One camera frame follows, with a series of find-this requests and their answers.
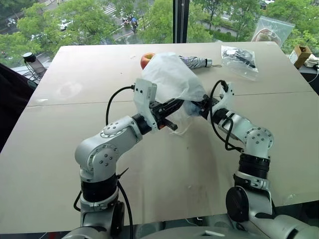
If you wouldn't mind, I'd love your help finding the white crumpled cloth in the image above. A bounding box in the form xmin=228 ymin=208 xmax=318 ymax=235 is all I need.
xmin=304 ymin=55 xmax=319 ymax=68

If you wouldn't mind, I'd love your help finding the white translucent drawstring bag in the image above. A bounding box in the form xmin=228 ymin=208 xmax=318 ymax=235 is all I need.
xmin=141 ymin=51 xmax=207 ymax=137

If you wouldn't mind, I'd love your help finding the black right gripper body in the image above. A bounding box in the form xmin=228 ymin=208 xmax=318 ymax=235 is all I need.
xmin=199 ymin=95 xmax=216 ymax=120

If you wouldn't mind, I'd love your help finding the folded grey umbrella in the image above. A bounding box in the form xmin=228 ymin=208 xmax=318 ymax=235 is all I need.
xmin=179 ymin=55 xmax=222 ymax=69

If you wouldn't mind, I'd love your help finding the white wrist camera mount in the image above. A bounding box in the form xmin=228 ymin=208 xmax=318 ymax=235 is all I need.
xmin=211 ymin=81 xmax=235 ymax=113
xmin=133 ymin=78 xmax=158 ymax=130

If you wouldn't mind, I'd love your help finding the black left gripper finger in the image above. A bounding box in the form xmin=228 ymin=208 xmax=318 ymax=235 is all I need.
xmin=162 ymin=98 xmax=184 ymax=116
xmin=161 ymin=119 xmax=178 ymax=131

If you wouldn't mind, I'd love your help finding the red yellow apple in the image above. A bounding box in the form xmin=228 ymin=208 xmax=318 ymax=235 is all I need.
xmin=140 ymin=52 xmax=157 ymax=71

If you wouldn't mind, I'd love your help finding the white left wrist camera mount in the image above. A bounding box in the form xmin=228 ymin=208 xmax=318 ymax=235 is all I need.
xmin=133 ymin=78 xmax=158 ymax=130

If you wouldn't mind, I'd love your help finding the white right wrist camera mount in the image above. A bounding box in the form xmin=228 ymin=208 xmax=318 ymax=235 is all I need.
xmin=211 ymin=81 xmax=235 ymax=113

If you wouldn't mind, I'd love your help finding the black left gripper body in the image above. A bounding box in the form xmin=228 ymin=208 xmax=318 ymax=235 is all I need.
xmin=149 ymin=100 xmax=167 ymax=130

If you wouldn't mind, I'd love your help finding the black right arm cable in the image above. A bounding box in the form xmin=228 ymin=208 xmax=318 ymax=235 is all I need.
xmin=208 ymin=80 xmax=244 ymax=152

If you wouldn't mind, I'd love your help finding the clear zip bag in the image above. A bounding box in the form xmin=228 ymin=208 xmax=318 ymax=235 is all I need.
xmin=251 ymin=15 xmax=296 ymax=48

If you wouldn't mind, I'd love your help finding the open cardboard box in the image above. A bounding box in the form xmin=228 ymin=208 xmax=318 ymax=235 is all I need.
xmin=290 ymin=45 xmax=314 ymax=69

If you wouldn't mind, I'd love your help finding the dark fabric chair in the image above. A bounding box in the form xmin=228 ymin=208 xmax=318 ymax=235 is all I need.
xmin=0 ymin=62 xmax=38 ymax=153

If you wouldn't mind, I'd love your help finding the clear bag with black parts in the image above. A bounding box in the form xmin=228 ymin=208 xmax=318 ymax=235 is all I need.
xmin=220 ymin=45 xmax=259 ymax=82

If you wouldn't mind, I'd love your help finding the dark window frame post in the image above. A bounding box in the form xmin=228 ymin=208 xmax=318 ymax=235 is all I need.
xmin=173 ymin=0 xmax=189 ymax=43

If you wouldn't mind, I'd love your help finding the black round-topped stand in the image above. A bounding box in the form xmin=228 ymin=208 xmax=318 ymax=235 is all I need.
xmin=22 ymin=51 xmax=47 ymax=81

